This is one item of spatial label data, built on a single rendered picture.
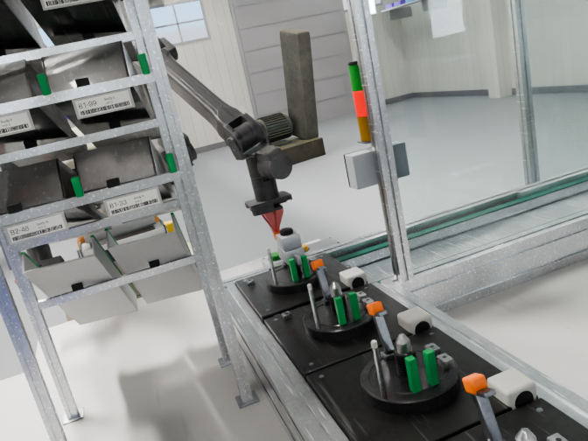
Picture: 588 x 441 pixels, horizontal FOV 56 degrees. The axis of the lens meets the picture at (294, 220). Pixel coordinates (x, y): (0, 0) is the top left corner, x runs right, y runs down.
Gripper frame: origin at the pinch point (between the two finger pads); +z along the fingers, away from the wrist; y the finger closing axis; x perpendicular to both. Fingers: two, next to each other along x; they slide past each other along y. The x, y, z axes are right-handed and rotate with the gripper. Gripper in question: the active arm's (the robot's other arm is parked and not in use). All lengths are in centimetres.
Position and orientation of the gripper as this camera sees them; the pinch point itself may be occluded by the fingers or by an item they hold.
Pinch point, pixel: (276, 234)
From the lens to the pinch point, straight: 133.9
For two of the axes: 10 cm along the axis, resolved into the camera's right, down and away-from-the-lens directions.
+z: 2.2, 9.4, 2.7
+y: 9.2, -2.9, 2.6
